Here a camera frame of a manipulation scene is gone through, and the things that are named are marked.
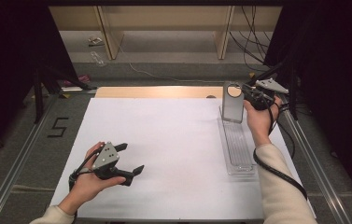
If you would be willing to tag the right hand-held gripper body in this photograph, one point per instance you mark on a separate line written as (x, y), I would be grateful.
(268, 85)

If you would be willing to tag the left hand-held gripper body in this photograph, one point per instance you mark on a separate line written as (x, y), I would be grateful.
(106, 158)

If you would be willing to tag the clear grey phone case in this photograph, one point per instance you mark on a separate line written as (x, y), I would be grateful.
(232, 109)

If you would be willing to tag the clear plastic slotted rack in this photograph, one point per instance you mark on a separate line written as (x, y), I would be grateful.
(237, 146)

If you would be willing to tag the person's left hand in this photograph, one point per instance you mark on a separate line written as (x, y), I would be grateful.
(86, 186)

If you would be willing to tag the person's right hand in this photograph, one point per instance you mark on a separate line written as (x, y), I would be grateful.
(260, 124)

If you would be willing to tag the white table mat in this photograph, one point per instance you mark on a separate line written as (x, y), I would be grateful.
(164, 140)

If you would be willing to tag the black curtain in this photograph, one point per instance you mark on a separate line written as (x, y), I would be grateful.
(335, 62)
(5, 46)

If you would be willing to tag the pink floor item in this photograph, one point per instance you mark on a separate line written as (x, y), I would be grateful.
(83, 77)

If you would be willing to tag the clear plastic wrapper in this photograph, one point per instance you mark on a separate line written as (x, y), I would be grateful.
(97, 58)

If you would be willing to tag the beige wooden desk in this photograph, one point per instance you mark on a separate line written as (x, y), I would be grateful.
(164, 18)

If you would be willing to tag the small white floor item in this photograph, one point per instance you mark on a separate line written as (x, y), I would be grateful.
(95, 40)

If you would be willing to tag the metal floor rail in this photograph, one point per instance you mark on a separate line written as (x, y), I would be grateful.
(319, 174)
(7, 182)

